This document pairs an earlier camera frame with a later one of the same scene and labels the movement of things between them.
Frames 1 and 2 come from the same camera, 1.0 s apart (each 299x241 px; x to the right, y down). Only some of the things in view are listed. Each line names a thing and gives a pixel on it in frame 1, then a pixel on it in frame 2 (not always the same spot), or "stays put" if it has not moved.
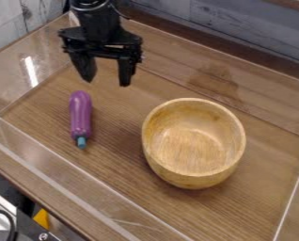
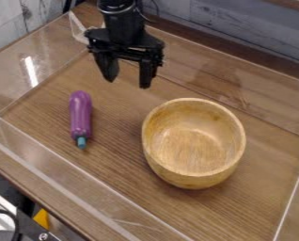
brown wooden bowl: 193,137 stays put
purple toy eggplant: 80,115 stays put
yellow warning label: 41,217 stays put
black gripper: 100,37 to 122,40
